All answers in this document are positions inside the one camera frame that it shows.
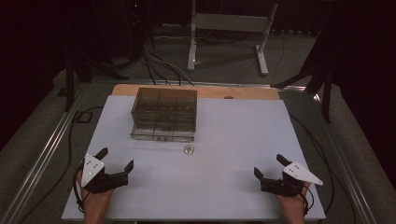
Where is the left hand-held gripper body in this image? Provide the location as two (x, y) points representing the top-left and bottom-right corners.
(80, 153), (129, 194)

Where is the aluminium floor rail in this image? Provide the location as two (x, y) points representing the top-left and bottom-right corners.
(0, 85), (90, 224)
(312, 92), (379, 224)

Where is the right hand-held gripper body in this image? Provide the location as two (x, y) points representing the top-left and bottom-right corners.
(261, 161), (324, 198)

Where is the black stand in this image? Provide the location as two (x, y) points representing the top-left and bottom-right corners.
(270, 18), (344, 124)
(64, 0), (130, 113)

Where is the white table mat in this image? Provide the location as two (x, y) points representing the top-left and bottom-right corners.
(61, 94), (327, 222)

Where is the clear acrylic drawer organizer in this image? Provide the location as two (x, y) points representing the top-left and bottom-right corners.
(130, 87), (198, 143)

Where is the person's right hand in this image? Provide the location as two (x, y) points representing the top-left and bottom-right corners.
(275, 181), (312, 224)

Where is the person's left hand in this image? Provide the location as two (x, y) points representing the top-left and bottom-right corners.
(76, 170), (116, 224)

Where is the black cable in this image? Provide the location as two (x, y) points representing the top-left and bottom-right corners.
(18, 105), (105, 224)
(289, 114), (358, 224)

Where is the white metal table frame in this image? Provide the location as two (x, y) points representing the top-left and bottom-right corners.
(187, 0), (279, 77)

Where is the bundle of floor cables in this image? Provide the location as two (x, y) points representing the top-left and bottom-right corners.
(141, 45), (195, 87)

